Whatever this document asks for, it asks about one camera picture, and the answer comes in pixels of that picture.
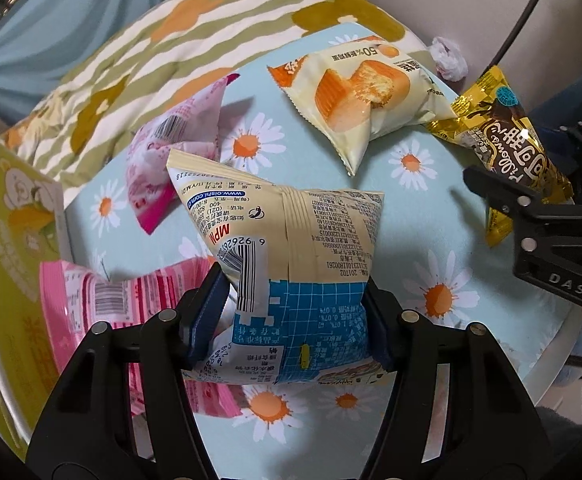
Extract black cable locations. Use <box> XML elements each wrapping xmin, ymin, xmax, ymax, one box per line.
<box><xmin>491</xmin><ymin>0</ymin><xmax>559</xmax><ymax>61</ymax></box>

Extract daisy print table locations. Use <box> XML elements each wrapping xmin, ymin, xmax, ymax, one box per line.
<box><xmin>63</xmin><ymin>22</ymin><xmax>582</xmax><ymax>480</ymax></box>

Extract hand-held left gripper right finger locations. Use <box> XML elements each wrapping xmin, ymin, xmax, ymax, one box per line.
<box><xmin>361</xmin><ymin>280</ymin><xmax>557</xmax><ymax>480</ymax></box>

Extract cream orange cake packet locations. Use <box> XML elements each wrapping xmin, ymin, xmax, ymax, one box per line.
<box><xmin>267</xmin><ymin>42</ymin><xmax>459</xmax><ymax>177</ymax></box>

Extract light blue cloth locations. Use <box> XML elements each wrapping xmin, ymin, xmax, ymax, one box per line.
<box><xmin>0</xmin><ymin>0</ymin><xmax>172</xmax><ymax>116</ymax></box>

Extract pink striped snack packet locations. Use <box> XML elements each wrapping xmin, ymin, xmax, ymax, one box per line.
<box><xmin>38</xmin><ymin>259</ymin><xmax>244</xmax><ymax>418</ymax></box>

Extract yellow-green cardboard box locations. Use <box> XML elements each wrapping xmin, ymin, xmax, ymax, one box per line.
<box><xmin>0</xmin><ymin>137</ymin><xmax>76</xmax><ymax>461</ymax></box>

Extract gold brown snack packet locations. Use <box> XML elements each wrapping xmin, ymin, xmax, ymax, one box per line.
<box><xmin>423</xmin><ymin>65</ymin><xmax>574</xmax><ymax>248</ymax></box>

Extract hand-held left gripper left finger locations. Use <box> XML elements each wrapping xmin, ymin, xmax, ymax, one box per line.
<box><xmin>25</xmin><ymin>262</ymin><xmax>230</xmax><ymax>480</ymax></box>

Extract cream blue snack packet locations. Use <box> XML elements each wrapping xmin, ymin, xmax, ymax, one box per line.
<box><xmin>166</xmin><ymin>149</ymin><xmax>394</xmax><ymax>387</ymax></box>

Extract striped floral pillow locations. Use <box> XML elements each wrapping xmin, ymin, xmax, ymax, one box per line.
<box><xmin>0</xmin><ymin>0</ymin><xmax>407</xmax><ymax>201</ymax></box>

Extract white plastic bag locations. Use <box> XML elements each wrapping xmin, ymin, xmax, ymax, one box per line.
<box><xmin>428</xmin><ymin>36</ymin><xmax>468</xmax><ymax>81</ymax></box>

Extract dark blue jeans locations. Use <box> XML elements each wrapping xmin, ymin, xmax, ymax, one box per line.
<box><xmin>528</xmin><ymin>67</ymin><xmax>582</xmax><ymax>126</ymax></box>

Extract pink white snack packet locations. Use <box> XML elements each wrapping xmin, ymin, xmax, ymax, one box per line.
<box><xmin>125</xmin><ymin>74</ymin><xmax>241</xmax><ymax>235</ymax></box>

